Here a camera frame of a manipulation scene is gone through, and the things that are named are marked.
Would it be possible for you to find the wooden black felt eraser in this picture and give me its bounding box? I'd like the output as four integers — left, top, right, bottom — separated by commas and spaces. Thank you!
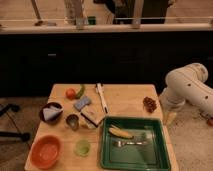
81, 110, 105, 127

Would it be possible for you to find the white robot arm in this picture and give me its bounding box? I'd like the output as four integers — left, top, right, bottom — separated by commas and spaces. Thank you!
159, 63, 213, 125

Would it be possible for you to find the brown pine cone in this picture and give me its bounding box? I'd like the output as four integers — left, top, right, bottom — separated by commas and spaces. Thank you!
143, 97, 157, 113

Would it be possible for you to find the green plastic tray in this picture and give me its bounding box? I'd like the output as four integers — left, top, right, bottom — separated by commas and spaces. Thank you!
100, 117, 171, 171

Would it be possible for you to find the yellow banana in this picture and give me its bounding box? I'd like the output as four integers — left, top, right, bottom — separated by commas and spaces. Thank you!
109, 128, 133, 139

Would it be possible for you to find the silver metal fork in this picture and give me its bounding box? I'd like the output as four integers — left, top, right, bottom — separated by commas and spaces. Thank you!
113, 140, 147, 147

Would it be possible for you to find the white cup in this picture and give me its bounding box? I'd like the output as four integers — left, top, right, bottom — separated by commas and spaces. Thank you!
81, 121, 96, 130

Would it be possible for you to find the blue sponge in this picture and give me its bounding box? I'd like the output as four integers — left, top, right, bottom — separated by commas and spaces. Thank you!
74, 96, 91, 111

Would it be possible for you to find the green chili pepper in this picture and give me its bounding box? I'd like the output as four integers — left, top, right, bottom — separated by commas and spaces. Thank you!
75, 84, 85, 99

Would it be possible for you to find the light green plastic cup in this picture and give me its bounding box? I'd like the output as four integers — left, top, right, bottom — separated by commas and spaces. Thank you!
74, 139, 91, 157

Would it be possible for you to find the small metal cup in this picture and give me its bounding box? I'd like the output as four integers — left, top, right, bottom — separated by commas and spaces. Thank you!
66, 114, 79, 131

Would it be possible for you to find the red tomato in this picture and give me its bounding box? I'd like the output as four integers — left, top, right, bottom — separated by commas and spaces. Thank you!
65, 88, 76, 100

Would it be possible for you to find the light blue cloth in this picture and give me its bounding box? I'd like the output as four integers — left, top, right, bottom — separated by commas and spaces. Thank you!
43, 106, 61, 121

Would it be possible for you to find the dark bowl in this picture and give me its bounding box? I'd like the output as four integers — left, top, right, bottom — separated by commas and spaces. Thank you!
39, 102, 63, 125

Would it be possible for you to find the orange plastic bowl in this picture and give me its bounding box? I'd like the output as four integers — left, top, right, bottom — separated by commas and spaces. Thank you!
30, 135, 62, 169

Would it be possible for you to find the black office chair base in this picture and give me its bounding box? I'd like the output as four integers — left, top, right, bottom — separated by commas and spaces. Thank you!
0, 103, 32, 143

